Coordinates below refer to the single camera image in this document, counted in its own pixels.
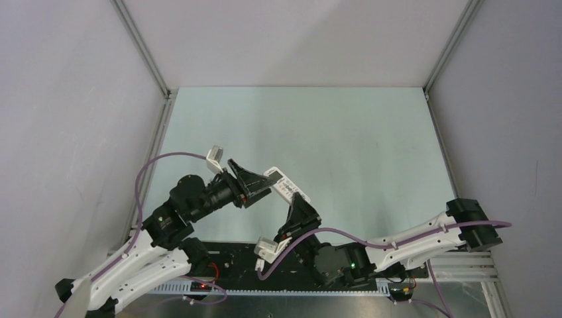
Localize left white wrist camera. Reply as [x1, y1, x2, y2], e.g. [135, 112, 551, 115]
[205, 145, 223, 174]

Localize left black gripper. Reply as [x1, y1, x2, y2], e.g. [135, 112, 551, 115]
[190, 158, 277, 221]

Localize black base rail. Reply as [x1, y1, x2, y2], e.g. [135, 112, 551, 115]
[125, 238, 429, 293]

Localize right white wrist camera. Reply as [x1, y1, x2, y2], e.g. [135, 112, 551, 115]
[254, 237, 292, 272]

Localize grey slotted cable duct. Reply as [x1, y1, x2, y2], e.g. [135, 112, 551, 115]
[148, 280, 390, 297]

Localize right aluminium frame post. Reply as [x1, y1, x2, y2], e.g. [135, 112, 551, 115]
[423, 0, 484, 95]

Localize electronics board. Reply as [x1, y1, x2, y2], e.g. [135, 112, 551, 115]
[189, 281, 214, 293]
[388, 287, 415, 303]

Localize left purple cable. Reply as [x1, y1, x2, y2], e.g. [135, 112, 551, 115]
[52, 152, 207, 318]

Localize right electronics board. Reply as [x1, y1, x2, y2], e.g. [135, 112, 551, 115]
[388, 287, 415, 303]

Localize aluminium frame post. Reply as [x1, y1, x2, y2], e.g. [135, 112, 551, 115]
[423, 0, 484, 95]
[109, 0, 171, 99]

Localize left aluminium frame post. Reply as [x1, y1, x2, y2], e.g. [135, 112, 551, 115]
[109, 0, 171, 99]

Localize left electronics board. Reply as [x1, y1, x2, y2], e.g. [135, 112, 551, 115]
[189, 281, 214, 293]

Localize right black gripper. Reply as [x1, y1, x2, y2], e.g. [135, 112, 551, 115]
[274, 191, 324, 288]

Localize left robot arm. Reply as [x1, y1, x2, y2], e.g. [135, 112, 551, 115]
[55, 159, 275, 317]

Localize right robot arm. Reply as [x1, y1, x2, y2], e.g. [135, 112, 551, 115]
[259, 193, 504, 288]

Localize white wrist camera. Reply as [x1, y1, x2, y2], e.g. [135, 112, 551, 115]
[254, 237, 292, 272]
[205, 145, 223, 174]

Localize white remote control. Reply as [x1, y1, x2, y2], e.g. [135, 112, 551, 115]
[264, 166, 311, 205]

